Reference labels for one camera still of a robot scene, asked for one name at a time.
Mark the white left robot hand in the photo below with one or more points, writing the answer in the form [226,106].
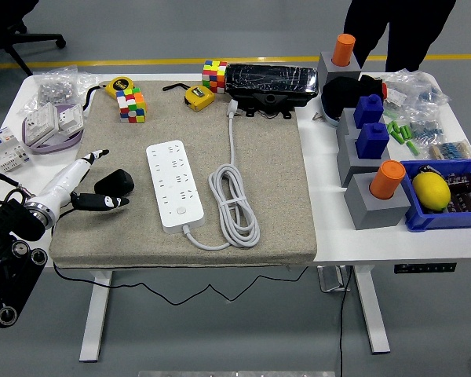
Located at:
[64,182]

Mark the black plug adapter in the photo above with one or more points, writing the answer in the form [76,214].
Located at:
[115,181]

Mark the white power strip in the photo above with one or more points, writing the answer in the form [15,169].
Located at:
[169,165]

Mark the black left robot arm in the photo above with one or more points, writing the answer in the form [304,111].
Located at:
[4,255]

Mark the purple plastic tray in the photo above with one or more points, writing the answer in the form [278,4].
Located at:
[55,148]

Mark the white circuit breaker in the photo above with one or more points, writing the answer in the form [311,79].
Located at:
[4,151]

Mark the clear bag of screws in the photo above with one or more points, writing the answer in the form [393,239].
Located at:
[55,90]

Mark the scrambled colourful puzzle cube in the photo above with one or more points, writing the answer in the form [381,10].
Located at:
[215,76]
[132,106]

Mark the empty clear plastic bag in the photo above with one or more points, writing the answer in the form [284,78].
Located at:
[87,80]

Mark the round yellow tape measure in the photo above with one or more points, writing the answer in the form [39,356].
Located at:
[119,85]

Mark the white table leg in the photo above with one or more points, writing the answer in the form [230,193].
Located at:
[371,314]
[96,314]

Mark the black hex key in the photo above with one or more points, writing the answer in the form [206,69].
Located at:
[180,85]

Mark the squarish yellow tape measure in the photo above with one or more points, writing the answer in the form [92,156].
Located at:
[199,98]

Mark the black office chair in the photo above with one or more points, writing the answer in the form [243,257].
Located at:
[0,12]

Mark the grey-brown mat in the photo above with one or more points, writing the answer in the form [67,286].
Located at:
[259,176]

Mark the black film-wrapped device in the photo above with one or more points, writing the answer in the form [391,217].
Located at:
[271,80]

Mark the white blue rimmed object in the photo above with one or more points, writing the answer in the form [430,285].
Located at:
[331,117]

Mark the grey block with hole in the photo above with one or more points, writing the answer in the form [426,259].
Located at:
[346,123]
[347,161]
[329,68]
[377,216]

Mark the black cloth bundle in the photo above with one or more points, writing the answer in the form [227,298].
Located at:
[341,92]

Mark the orange cylinder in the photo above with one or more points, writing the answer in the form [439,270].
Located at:
[344,49]
[386,178]

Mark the blue peg block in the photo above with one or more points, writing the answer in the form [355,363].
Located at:
[369,110]
[372,141]

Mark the small white bagged box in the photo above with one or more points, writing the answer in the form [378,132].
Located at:
[394,97]

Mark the small black white object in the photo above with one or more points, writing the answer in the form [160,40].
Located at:
[426,170]

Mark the bag of blue components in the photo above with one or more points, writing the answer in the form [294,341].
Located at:
[426,129]

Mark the yellow lemon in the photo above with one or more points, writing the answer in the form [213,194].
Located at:
[431,190]

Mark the clear bag of parts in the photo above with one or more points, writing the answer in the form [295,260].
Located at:
[420,88]

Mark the black desk control panel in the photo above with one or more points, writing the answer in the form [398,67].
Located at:
[424,268]

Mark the blue plastic bin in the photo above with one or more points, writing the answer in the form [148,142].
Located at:
[435,222]

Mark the bag of striped resistors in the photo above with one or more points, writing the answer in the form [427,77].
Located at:
[451,150]

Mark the brown capacitor pile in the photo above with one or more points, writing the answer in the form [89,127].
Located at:
[469,192]

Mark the white wall switch panel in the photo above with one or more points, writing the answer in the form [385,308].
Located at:
[41,123]

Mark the white wall socket panel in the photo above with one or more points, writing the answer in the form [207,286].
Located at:
[70,118]

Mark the silver under-table bracket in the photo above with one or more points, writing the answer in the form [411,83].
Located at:
[331,279]

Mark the green plastic wall anchor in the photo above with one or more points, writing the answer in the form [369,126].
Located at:
[406,132]
[397,137]
[392,128]
[413,148]

